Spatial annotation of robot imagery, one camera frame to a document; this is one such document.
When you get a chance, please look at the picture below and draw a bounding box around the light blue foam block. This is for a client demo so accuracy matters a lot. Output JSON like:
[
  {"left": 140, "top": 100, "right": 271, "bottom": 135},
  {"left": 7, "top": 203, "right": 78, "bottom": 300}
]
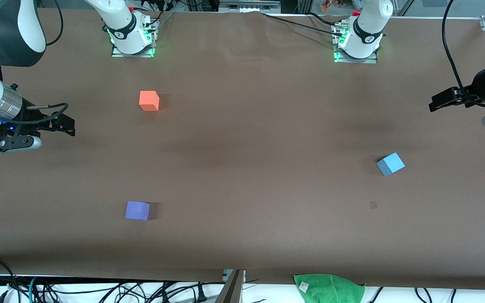
[{"left": 376, "top": 152, "right": 406, "bottom": 177}]

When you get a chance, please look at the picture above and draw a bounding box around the orange foam block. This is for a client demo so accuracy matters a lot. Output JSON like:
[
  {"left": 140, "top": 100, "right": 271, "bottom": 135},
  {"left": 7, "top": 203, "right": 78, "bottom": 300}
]
[{"left": 139, "top": 90, "right": 160, "bottom": 112}]

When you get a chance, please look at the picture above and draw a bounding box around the purple foam block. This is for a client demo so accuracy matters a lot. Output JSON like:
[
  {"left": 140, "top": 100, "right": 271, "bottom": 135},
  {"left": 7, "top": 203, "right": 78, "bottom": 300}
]
[{"left": 125, "top": 201, "right": 151, "bottom": 221}]

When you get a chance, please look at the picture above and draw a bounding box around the brown table cover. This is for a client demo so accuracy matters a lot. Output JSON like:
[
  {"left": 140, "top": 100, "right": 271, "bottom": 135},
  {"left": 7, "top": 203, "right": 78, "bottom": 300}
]
[{"left": 0, "top": 8, "right": 485, "bottom": 291}]

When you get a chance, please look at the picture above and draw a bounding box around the green cloth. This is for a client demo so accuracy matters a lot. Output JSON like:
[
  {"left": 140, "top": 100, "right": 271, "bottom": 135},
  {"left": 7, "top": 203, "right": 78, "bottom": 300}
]
[{"left": 293, "top": 274, "right": 366, "bottom": 303}]

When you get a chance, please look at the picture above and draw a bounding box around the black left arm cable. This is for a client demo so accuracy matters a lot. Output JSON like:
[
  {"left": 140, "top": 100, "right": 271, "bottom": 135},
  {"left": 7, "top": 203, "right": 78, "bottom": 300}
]
[{"left": 441, "top": 0, "right": 469, "bottom": 91}]

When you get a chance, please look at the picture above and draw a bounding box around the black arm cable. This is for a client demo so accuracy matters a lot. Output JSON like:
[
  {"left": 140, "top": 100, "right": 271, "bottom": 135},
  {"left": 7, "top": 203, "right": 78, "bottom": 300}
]
[
  {"left": 441, "top": 0, "right": 469, "bottom": 91},
  {"left": 0, "top": 0, "right": 69, "bottom": 125}
]

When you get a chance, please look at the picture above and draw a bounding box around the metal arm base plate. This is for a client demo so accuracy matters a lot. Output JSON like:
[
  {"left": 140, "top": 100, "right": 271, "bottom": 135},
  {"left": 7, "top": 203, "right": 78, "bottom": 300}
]
[
  {"left": 333, "top": 23, "right": 378, "bottom": 64},
  {"left": 112, "top": 17, "right": 159, "bottom": 58}
]

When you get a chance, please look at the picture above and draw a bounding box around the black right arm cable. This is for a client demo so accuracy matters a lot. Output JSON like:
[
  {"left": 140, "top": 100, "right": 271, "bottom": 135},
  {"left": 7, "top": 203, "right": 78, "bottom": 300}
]
[{"left": 0, "top": 0, "right": 69, "bottom": 125}]

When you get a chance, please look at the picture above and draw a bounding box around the black cable on table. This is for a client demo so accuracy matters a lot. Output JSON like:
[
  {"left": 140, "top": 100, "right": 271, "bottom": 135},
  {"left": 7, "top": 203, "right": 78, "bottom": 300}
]
[
  {"left": 308, "top": 12, "right": 348, "bottom": 27},
  {"left": 261, "top": 13, "right": 344, "bottom": 37}
]

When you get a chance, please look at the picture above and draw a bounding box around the silver rail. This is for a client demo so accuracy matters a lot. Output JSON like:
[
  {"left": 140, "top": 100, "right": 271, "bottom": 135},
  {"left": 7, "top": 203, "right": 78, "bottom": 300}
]
[{"left": 219, "top": 0, "right": 281, "bottom": 13}]

